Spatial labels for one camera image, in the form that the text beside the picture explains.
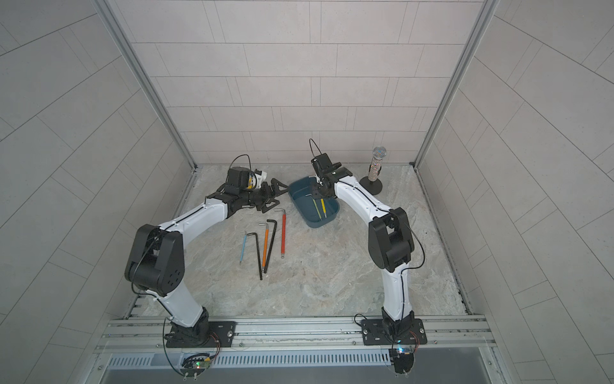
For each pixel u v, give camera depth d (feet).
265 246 2.92
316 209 3.26
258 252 2.90
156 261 1.50
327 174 2.20
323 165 2.37
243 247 2.93
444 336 2.33
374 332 2.32
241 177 2.32
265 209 2.77
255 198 2.48
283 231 3.07
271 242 2.98
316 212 3.25
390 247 1.69
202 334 2.10
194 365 2.15
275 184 2.58
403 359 2.25
